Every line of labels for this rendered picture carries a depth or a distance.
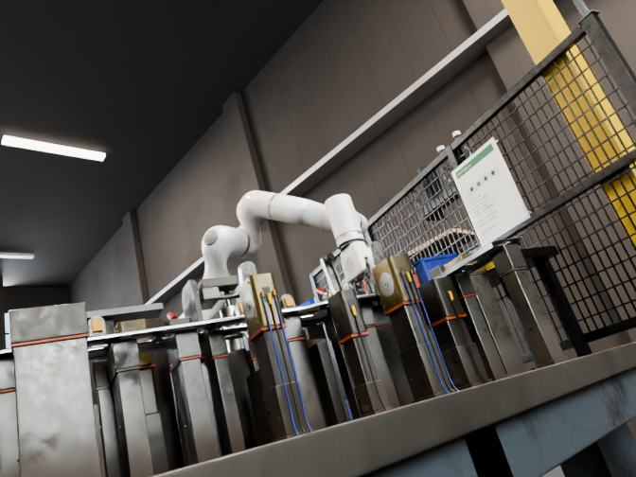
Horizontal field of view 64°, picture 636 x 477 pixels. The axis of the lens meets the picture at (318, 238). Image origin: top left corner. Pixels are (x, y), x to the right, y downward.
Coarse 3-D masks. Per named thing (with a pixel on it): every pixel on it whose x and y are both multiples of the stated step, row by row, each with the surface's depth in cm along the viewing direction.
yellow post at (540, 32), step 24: (504, 0) 168; (528, 0) 161; (552, 0) 164; (528, 24) 161; (552, 24) 156; (528, 48) 162; (552, 48) 155; (576, 48) 155; (552, 72) 155; (576, 72) 149; (552, 96) 156; (576, 96) 149; (600, 96) 148; (600, 120) 143; (624, 144) 141; (600, 168) 144; (624, 192) 139
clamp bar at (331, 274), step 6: (324, 258) 165; (330, 258) 162; (324, 264) 164; (330, 264) 165; (324, 270) 164; (330, 270) 164; (336, 270) 164; (330, 276) 161; (336, 276) 163; (330, 282) 161; (336, 282) 162; (330, 288) 161; (336, 288) 161; (342, 288) 160
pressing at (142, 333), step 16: (320, 304) 125; (208, 320) 113; (224, 320) 115; (240, 320) 123; (304, 320) 141; (320, 320) 148; (96, 336) 102; (112, 336) 103; (128, 336) 110; (144, 336) 113; (160, 336) 116; (0, 352) 94; (96, 352) 114; (144, 352) 122
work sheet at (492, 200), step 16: (496, 144) 171; (480, 160) 177; (496, 160) 171; (464, 176) 184; (480, 176) 177; (496, 176) 171; (464, 192) 184; (480, 192) 178; (496, 192) 172; (512, 192) 166; (480, 208) 178; (496, 208) 172; (512, 208) 167; (480, 224) 179; (496, 224) 173; (512, 224) 167; (480, 240) 179
